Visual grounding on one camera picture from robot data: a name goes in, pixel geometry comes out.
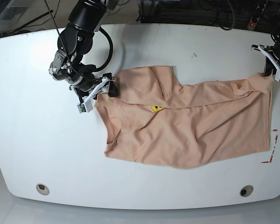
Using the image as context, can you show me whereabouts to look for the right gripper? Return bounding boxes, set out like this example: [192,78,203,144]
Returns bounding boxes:
[49,51,119,98]

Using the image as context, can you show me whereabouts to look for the peach T-shirt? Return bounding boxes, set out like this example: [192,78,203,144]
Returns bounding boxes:
[95,66,274,169]

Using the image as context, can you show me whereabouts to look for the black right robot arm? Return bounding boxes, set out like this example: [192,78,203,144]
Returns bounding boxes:
[49,0,118,100]

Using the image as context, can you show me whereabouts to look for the white power strip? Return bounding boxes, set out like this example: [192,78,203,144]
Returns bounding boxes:
[247,0,268,31]

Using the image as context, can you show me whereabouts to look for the red tape rectangle marker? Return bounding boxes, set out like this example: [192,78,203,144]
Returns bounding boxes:
[261,129,279,164]

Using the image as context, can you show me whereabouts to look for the left table grommet hole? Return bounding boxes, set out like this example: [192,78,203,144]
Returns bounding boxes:
[36,184,49,196]

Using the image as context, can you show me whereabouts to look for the table grommet hole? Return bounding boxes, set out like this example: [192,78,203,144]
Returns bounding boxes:
[239,185,254,197]
[36,184,49,196]

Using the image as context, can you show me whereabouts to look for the right table grommet hole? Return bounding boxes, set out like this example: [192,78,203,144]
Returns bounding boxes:
[239,185,254,197]

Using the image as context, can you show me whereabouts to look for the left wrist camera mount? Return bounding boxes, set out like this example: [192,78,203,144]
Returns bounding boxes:
[252,45,280,82]

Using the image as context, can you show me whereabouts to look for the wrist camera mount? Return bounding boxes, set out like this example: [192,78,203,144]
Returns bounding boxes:
[252,45,280,82]
[69,73,116,113]

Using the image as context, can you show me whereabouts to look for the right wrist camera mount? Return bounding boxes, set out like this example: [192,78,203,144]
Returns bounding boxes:
[69,73,116,113]

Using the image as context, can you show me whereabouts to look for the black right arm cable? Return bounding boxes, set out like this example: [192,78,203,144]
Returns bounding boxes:
[93,27,114,73]

